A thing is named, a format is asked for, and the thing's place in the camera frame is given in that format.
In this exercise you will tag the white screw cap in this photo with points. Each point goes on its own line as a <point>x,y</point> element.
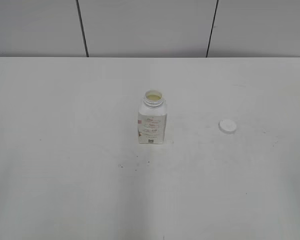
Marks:
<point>227,126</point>

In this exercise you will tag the white square plastic bottle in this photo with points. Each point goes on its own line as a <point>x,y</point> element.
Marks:
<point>152,118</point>

